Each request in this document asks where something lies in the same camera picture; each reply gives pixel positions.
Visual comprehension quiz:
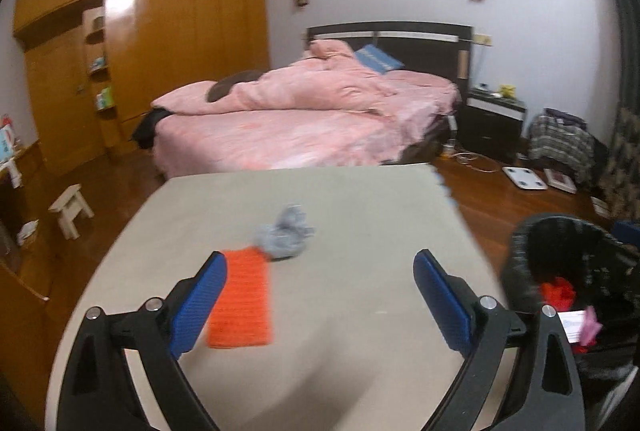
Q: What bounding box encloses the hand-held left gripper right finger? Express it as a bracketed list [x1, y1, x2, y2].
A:
[413, 249, 586, 431]

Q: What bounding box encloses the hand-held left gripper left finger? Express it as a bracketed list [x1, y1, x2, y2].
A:
[57, 251, 229, 431]

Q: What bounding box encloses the orange foam net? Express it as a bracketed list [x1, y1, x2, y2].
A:
[206, 248, 273, 349]

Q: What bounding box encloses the black trash bin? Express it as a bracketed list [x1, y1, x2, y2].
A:
[500, 212, 640, 431]

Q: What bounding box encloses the grey cloth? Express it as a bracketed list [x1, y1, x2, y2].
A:
[254, 205, 317, 261]

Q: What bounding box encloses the red cloth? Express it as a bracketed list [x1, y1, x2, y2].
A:
[540, 277, 577, 312]

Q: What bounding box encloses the beige tablecloth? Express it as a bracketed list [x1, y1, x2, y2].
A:
[45, 162, 506, 431]

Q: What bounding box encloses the white paper sheet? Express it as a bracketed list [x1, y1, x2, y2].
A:
[557, 308, 588, 344]

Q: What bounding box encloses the pink wrapper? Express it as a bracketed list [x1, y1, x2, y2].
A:
[580, 306, 601, 347]

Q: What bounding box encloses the white bathroom scale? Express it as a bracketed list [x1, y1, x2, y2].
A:
[501, 166, 542, 193]

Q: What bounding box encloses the small white stool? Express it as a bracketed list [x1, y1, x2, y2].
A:
[48, 184, 95, 240]

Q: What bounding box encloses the red edged scale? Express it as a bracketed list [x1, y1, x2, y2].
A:
[542, 168, 576, 194]

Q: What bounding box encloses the dark nightstand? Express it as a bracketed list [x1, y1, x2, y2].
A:
[459, 88, 527, 164]

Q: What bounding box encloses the black clothing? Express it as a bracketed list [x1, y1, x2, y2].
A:
[132, 108, 168, 149]

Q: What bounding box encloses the bed with dark headboard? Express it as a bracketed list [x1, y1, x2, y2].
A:
[150, 22, 473, 182]

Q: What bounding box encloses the blue box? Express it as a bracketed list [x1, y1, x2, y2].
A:
[612, 221, 640, 247]

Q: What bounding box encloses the plaid clothing pile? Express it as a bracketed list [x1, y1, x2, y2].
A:
[527, 108, 596, 184]

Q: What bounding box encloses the floral fabric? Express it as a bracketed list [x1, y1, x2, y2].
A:
[595, 106, 640, 217]

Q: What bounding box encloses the pink quilt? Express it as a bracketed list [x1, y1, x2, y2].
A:
[151, 39, 406, 117]

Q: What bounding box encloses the blue pillow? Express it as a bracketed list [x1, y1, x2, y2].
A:
[354, 44, 404, 74]

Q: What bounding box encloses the wooden wardrobe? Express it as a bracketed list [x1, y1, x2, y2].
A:
[12, 0, 271, 177]

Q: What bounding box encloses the grey curtain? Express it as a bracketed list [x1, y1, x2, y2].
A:
[587, 0, 640, 112]

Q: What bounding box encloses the white floor cable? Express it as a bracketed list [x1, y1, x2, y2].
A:
[440, 151, 501, 173]

